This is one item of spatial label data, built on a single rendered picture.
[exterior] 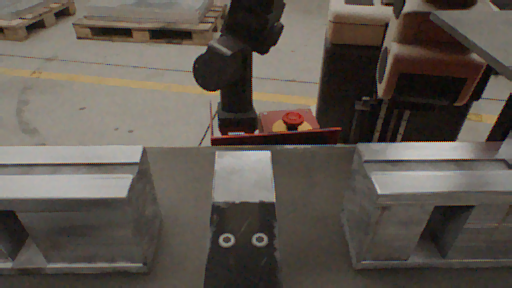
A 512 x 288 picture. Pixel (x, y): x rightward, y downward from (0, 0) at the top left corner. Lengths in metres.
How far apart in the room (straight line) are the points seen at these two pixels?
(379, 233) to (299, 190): 0.12
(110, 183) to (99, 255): 0.07
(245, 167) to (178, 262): 0.14
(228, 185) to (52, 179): 0.14
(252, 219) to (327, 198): 0.21
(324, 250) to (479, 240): 0.12
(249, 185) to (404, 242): 0.16
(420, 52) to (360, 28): 0.31
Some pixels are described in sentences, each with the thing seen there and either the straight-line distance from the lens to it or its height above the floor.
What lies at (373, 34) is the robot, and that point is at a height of 0.74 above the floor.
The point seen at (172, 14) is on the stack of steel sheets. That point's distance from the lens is 3.16.
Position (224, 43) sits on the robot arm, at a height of 0.95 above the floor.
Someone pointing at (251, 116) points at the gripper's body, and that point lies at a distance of 0.57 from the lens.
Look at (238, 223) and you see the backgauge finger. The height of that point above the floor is 1.00.
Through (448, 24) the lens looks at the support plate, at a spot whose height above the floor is 1.00.
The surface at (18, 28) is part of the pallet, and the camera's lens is 3.71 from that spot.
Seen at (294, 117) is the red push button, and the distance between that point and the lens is 0.61.
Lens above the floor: 1.15
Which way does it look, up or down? 38 degrees down
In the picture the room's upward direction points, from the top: straight up
